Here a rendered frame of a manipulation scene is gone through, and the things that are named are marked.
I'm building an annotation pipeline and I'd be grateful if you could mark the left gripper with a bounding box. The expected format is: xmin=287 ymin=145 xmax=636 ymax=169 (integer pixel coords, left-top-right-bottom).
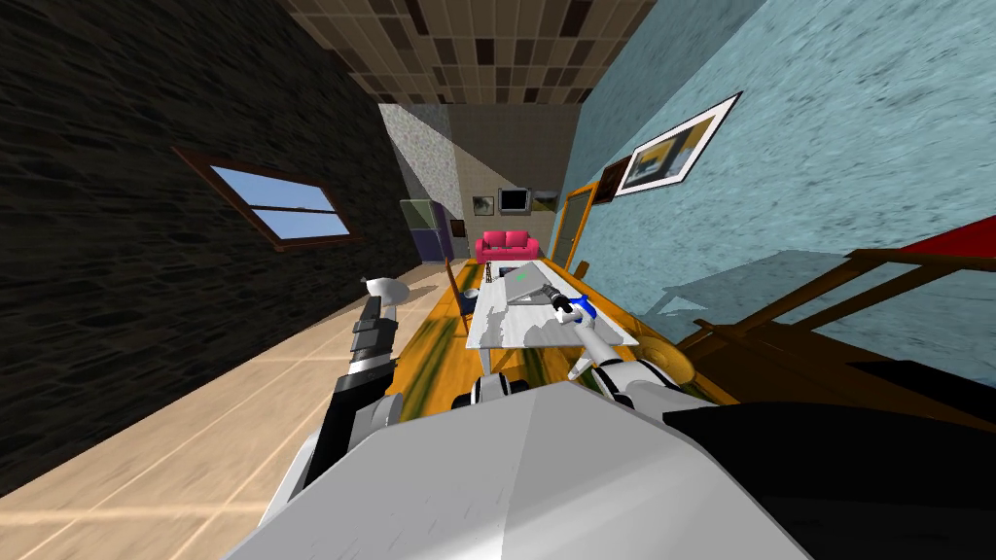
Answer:
xmin=349 ymin=297 xmax=389 ymax=361

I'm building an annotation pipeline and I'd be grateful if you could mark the green and purple cabinet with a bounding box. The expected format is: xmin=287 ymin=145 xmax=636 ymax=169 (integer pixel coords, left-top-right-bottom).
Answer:
xmin=400 ymin=197 xmax=452 ymax=266

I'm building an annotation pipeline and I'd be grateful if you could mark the brown wooden chair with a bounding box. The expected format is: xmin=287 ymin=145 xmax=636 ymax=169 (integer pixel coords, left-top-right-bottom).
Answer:
xmin=443 ymin=256 xmax=478 ymax=337

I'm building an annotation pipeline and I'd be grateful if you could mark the pink sofa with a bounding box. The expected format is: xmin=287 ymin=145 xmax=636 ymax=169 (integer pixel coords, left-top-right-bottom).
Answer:
xmin=474 ymin=228 xmax=542 ymax=265

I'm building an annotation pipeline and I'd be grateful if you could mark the orange framed door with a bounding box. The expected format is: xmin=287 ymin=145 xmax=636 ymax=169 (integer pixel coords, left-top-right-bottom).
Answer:
xmin=548 ymin=182 xmax=601 ymax=271

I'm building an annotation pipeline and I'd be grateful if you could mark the white grey table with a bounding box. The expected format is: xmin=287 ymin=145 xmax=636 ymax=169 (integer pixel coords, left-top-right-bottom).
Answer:
xmin=465 ymin=260 xmax=641 ymax=376

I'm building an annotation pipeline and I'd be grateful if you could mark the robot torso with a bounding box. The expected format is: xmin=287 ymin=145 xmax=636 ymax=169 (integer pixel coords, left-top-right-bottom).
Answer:
xmin=224 ymin=371 xmax=815 ymax=560

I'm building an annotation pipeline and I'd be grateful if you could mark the brown wooden bed frame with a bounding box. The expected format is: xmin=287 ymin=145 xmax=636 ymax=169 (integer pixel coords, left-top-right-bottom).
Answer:
xmin=675 ymin=216 xmax=996 ymax=436

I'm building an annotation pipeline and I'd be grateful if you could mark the round yellow wooden stool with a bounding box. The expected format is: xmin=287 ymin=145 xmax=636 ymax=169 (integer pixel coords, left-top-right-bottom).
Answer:
xmin=636 ymin=336 xmax=698 ymax=388

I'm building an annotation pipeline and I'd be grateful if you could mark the white dome floor lamp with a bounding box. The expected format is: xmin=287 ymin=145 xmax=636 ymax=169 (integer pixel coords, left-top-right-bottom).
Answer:
xmin=361 ymin=275 xmax=412 ymax=367

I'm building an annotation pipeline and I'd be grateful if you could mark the brown framed window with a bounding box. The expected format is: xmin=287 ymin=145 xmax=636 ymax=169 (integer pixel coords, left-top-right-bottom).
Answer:
xmin=171 ymin=145 xmax=364 ymax=254

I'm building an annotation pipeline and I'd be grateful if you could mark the white framed yellow picture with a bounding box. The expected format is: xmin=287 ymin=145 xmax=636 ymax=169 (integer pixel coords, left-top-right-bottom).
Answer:
xmin=614 ymin=90 xmax=743 ymax=198

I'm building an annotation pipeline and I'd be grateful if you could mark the small dark brown picture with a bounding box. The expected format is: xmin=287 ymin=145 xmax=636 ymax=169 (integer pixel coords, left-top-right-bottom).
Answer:
xmin=598 ymin=155 xmax=634 ymax=206

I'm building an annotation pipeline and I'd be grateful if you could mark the grey laptop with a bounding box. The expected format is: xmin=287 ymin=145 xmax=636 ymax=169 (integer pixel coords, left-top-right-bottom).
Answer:
xmin=504 ymin=262 xmax=558 ymax=307

